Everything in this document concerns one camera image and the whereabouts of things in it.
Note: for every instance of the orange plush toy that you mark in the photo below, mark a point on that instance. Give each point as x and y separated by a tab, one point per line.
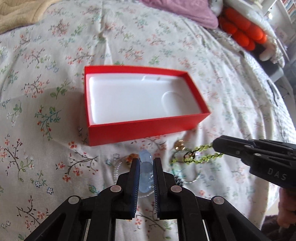
243	31

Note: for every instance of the gold ring cluster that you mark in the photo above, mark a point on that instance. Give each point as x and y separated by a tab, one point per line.
130	158

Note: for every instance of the person's right hand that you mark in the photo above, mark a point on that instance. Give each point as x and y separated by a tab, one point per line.
286	208

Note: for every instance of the purple pillow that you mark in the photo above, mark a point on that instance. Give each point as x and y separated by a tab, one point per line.
198	11

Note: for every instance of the red cardboard box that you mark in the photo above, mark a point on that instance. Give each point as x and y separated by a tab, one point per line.
124	103

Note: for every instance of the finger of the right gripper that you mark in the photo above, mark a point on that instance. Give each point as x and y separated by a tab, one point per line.
233	152
232	144

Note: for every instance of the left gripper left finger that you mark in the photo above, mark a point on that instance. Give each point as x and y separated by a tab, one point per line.
126	201

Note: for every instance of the gold flower earring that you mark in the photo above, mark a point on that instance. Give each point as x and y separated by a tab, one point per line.
179	145

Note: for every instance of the beige quilted blanket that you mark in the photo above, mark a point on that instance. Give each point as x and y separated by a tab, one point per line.
15	14

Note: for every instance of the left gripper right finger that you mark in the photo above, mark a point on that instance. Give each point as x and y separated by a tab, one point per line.
167	195

